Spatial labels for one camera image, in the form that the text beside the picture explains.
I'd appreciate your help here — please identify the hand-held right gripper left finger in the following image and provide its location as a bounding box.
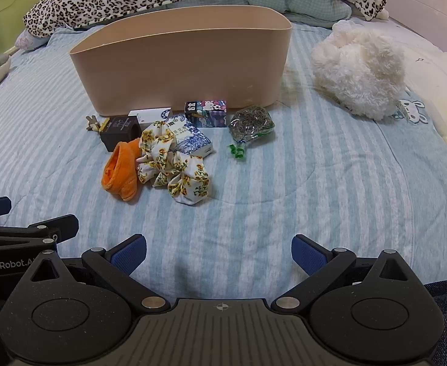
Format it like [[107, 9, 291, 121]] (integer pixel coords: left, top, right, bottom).
[[29, 234, 171, 311]]

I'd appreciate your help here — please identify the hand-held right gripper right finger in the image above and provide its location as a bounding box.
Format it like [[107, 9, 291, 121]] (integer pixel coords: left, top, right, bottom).
[[272, 234, 422, 310]]

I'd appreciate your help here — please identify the orange plush toy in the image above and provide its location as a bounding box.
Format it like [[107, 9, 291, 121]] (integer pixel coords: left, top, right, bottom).
[[101, 138, 144, 203]]

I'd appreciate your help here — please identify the floral fabric scrunchie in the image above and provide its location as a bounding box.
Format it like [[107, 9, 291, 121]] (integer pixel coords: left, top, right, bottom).
[[137, 120, 211, 204]]

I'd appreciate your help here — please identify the brown hair clip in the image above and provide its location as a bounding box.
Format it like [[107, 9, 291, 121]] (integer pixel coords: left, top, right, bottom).
[[85, 114, 112, 134]]

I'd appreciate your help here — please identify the small black box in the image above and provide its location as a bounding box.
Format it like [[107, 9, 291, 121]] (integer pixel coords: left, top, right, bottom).
[[99, 115, 141, 152]]

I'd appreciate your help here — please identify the blue white tissue packet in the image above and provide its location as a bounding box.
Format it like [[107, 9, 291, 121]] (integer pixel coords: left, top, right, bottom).
[[165, 114, 213, 158]]

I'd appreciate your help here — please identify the small white box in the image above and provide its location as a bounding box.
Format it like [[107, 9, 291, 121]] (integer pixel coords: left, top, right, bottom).
[[128, 107, 172, 130]]

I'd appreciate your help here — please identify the green moss-like lump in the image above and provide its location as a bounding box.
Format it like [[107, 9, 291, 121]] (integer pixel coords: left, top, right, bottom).
[[228, 107, 275, 161]]

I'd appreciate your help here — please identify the beige plastic basket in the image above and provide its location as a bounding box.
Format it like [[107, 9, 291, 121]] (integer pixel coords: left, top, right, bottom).
[[69, 5, 293, 117]]

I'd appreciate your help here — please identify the blue striped bed sheet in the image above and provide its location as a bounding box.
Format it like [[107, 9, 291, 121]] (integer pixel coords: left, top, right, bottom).
[[0, 11, 447, 313]]

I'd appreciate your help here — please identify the pink pillow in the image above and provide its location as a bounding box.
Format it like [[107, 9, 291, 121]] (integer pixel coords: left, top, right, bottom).
[[16, 28, 51, 51]]

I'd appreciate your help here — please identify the white plush toy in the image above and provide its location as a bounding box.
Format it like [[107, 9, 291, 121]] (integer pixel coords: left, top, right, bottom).
[[310, 21, 406, 118]]

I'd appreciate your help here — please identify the white quilted sheet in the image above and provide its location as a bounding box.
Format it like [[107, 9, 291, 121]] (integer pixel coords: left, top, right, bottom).
[[360, 15, 447, 142]]

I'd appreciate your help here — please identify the light teal checked comforter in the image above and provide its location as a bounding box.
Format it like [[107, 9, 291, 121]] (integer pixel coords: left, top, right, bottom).
[[153, 0, 361, 28]]

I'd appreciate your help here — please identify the white headboard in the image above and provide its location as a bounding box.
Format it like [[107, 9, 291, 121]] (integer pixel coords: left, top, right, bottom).
[[376, 0, 447, 58]]

